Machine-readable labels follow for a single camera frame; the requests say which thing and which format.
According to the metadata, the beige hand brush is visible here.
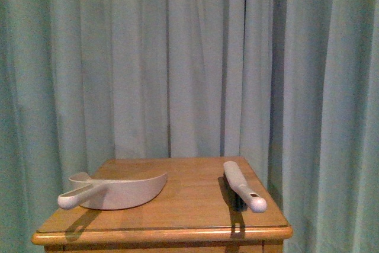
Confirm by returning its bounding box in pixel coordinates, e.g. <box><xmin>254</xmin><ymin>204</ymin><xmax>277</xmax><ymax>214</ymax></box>
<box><xmin>223</xmin><ymin>161</ymin><xmax>268</xmax><ymax>213</ymax></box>

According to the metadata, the light blue curtain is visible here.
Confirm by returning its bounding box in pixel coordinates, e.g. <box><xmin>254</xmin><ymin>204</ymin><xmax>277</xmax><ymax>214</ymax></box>
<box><xmin>1</xmin><ymin>0</ymin><xmax>378</xmax><ymax>252</ymax></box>

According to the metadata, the wooden nightstand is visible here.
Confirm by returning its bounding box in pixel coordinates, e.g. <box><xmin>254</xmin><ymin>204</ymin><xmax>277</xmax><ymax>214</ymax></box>
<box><xmin>31</xmin><ymin>156</ymin><xmax>293</xmax><ymax>252</ymax></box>

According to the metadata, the beige plastic dustpan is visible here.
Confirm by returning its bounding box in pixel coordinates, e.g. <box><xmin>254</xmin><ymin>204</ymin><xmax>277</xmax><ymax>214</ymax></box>
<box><xmin>57</xmin><ymin>172</ymin><xmax>168</xmax><ymax>210</ymax></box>

